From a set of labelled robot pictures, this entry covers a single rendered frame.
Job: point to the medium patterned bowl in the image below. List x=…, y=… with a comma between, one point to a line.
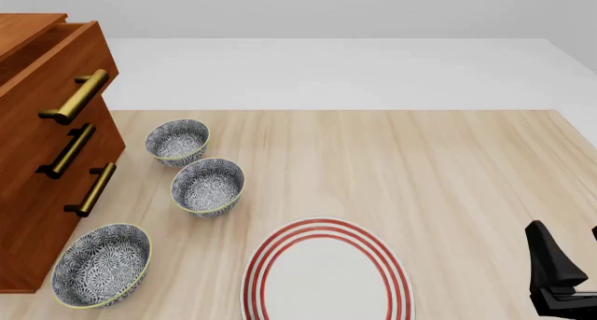
x=207, y=190

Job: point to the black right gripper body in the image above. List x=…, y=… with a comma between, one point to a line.
x=566, y=300

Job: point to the small patterned bowl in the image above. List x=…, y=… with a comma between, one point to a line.
x=177, y=145

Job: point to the white plate with red rings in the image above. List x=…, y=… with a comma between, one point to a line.
x=326, y=281

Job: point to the wooden cabinet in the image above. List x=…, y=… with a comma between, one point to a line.
x=23, y=26

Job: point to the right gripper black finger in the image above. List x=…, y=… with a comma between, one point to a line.
x=594, y=232
x=550, y=260

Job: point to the large patterned bowl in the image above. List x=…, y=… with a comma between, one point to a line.
x=100, y=267

